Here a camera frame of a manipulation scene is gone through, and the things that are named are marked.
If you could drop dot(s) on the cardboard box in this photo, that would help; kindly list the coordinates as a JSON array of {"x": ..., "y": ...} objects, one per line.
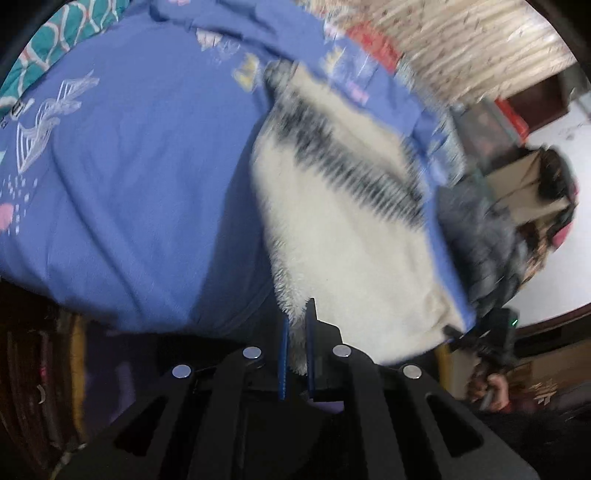
[{"x": 526, "y": 180}]

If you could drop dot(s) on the dark red wooden cabinet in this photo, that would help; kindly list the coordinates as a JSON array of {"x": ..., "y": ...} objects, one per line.
[{"x": 531, "y": 106}]

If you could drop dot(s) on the red patterned quilt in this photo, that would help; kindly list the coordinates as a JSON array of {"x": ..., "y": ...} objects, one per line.
[{"x": 374, "y": 44}]

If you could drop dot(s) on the teal wave patterned cloth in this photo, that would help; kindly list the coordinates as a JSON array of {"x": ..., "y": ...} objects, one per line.
[{"x": 55, "y": 37}]

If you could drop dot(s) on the white patterned fleece garment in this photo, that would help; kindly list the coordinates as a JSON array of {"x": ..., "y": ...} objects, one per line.
[{"x": 346, "y": 240}]

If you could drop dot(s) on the grey puffer jacket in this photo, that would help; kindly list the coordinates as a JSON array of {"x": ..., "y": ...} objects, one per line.
[{"x": 480, "y": 240}]

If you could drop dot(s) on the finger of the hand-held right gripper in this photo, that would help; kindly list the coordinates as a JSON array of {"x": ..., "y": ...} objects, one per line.
[{"x": 459, "y": 336}]

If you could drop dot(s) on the dark box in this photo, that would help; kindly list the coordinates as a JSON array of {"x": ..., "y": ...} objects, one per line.
[{"x": 485, "y": 134}]

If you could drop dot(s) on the dark and pink cloth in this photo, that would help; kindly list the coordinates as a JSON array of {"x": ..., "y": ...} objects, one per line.
[{"x": 561, "y": 184}]

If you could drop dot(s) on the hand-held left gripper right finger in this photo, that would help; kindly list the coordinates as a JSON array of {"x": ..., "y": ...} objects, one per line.
[{"x": 312, "y": 350}]

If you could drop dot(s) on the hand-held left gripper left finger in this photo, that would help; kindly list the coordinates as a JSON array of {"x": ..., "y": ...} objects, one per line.
[{"x": 282, "y": 360}]

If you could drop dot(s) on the blue printed bedsheet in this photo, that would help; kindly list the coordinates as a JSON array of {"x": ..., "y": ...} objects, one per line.
[{"x": 138, "y": 184}]

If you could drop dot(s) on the beige striped curtain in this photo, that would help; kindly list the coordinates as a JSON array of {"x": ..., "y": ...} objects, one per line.
[{"x": 461, "y": 41}]

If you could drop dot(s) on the person's right hand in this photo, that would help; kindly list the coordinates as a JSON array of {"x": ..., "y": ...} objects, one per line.
[{"x": 494, "y": 392}]

